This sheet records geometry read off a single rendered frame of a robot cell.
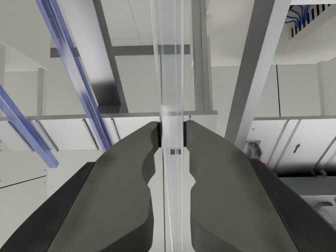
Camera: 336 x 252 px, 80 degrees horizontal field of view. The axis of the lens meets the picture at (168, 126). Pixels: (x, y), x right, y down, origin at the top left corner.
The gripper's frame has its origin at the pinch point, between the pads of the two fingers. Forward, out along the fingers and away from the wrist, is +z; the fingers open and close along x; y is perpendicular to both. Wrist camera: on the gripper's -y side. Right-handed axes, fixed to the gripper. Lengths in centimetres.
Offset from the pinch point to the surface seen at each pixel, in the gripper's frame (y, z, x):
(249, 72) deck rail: 2.9, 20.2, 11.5
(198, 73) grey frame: 11, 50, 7
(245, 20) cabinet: -1, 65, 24
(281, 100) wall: 81, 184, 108
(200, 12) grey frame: -5, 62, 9
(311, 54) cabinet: 15, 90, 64
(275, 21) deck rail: -4.1, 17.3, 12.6
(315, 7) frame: -4, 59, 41
